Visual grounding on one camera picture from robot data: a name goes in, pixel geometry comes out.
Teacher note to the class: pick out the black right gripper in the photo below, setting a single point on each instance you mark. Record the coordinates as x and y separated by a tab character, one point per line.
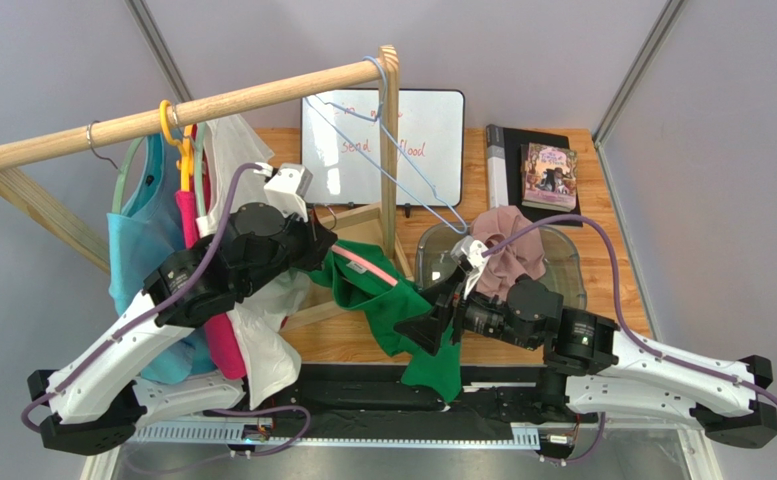
445	313

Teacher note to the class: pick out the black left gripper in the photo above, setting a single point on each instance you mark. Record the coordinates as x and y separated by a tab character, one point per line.
317	242

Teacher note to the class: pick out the green t shirt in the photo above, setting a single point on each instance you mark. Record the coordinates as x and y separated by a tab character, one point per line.
383	308

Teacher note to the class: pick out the pink hanger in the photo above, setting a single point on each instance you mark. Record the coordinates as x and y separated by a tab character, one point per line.
360	265

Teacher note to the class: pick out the dusty pink t shirt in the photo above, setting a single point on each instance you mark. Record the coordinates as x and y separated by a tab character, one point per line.
524	256

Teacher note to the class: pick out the white t shirt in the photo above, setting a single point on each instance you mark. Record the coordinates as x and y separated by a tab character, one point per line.
272	363

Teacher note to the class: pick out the pale green hanger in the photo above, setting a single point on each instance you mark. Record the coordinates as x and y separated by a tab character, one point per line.
199	169

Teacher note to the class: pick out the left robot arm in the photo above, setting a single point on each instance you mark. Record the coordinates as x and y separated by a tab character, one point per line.
99	400

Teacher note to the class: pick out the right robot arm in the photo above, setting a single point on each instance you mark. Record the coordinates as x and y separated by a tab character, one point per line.
592	366

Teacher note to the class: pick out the magenta t shirt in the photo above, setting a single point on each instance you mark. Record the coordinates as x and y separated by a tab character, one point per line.
222	344

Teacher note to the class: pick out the yellow plastic hanger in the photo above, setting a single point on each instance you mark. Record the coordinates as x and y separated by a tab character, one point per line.
186	163

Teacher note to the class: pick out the light blue t shirt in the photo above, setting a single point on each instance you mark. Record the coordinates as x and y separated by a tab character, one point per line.
141	237

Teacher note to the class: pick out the sage green hanger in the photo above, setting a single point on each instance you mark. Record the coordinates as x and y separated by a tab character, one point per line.
122	171

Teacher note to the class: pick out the clear blue plastic tub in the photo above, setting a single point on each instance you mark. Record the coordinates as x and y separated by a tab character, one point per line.
563	273

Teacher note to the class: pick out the white board with red writing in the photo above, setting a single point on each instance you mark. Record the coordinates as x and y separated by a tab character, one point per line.
428	140

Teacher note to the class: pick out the illustrated paperback book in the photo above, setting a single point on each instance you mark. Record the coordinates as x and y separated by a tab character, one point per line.
549	177

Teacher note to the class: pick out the black binder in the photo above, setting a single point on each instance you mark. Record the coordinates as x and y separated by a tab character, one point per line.
505	170

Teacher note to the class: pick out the wooden clothes rack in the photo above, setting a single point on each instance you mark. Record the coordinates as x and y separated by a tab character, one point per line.
34	201

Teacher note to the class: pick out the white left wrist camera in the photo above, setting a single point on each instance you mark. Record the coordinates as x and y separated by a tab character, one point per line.
285	188

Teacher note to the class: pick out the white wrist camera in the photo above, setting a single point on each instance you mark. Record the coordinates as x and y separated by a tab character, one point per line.
285	188
468	253

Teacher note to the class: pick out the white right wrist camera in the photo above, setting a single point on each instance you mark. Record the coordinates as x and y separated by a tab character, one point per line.
468	253

